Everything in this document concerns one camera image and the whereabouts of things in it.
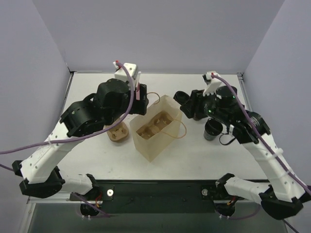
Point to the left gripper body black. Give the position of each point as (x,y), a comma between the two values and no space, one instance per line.
(141,100)

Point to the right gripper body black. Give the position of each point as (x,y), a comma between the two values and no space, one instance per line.
(194,103)

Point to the brown paper bag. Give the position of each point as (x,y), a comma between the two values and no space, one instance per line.
(154,146)

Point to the brown cardboard cup carrier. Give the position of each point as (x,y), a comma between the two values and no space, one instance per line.
(155,125)

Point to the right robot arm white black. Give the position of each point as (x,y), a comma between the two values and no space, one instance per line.
(284,194)

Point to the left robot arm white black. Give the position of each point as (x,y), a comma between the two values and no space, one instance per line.
(41,176)

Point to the pink straw holder cup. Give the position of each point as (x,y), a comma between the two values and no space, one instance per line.
(137,91)

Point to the stack of black lids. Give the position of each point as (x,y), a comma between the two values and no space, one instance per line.
(181,97)

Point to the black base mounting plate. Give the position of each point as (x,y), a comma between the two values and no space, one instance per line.
(157,196)

